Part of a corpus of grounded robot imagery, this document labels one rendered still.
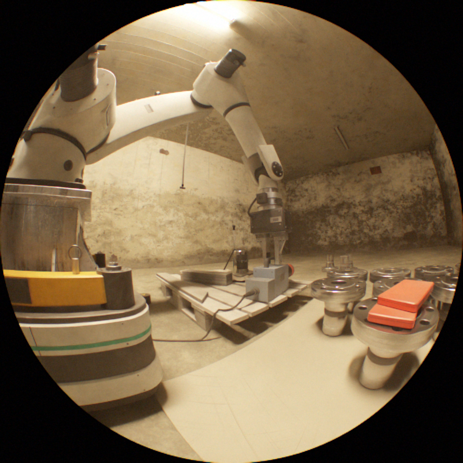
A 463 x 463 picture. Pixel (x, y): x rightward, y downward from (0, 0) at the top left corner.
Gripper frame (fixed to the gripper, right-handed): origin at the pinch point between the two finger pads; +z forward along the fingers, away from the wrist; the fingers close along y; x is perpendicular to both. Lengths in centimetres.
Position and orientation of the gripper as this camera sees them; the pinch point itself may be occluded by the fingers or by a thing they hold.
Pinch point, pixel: (272, 258)
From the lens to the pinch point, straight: 100.5
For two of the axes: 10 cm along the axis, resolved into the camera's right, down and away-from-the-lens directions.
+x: 6.5, 0.4, 7.6
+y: 7.6, -0.8, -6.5
